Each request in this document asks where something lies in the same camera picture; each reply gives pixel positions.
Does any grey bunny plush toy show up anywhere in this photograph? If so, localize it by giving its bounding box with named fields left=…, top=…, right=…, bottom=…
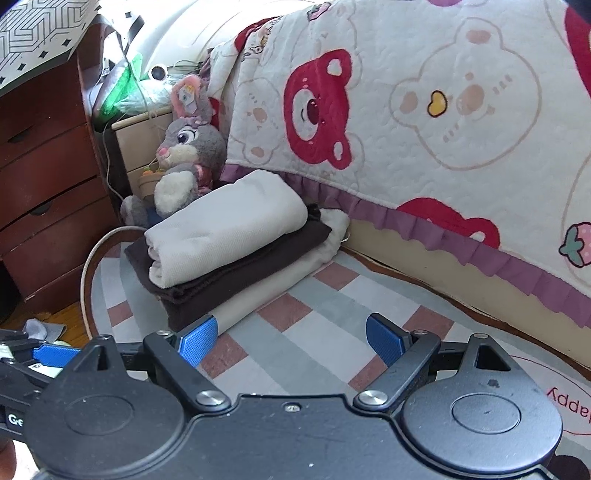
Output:
left=121, top=76, right=228, bottom=229

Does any folded dark brown garment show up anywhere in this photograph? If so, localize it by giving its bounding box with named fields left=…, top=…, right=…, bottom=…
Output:
left=215, top=208, right=352, bottom=335

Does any beige bed base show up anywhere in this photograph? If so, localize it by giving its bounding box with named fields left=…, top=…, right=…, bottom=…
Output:
left=339, top=217, right=591, bottom=365

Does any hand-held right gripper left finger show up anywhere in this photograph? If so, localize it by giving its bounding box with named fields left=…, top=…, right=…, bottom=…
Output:
left=69, top=315, right=232, bottom=413

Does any bear print blanket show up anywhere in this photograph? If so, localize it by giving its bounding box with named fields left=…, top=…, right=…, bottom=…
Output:
left=198, top=0, right=591, bottom=324

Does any beige nightstand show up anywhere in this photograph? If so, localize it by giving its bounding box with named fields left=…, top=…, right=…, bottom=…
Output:
left=111, top=105, right=178, bottom=199

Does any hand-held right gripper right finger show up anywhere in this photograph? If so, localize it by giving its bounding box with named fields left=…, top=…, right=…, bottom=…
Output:
left=353, top=313, right=513, bottom=411

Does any checkered rug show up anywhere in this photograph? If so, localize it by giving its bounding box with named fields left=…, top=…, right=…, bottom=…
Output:
left=81, top=226, right=591, bottom=480

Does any green plastic bag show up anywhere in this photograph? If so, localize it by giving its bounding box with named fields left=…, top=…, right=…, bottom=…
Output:
left=95, top=51, right=176, bottom=116

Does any red-brown wooden drawer chest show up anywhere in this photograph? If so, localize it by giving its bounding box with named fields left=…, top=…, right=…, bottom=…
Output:
left=0, top=21, right=123, bottom=319

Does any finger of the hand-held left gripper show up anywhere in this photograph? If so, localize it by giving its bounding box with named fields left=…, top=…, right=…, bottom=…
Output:
left=0, top=330, right=84, bottom=368
left=0, top=362, right=54, bottom=393

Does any cream waffle pajama top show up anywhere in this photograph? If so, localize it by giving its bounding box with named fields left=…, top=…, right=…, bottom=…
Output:
left=144, top=170, right=309, bottom=289

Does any geometric patterned cloth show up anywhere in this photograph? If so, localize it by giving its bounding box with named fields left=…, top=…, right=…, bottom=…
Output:
left=0, top=0, right=100, bottom=95

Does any small grey cloth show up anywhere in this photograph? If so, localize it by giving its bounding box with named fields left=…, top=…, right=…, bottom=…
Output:
left=23, top=318, right=68, bottom=344

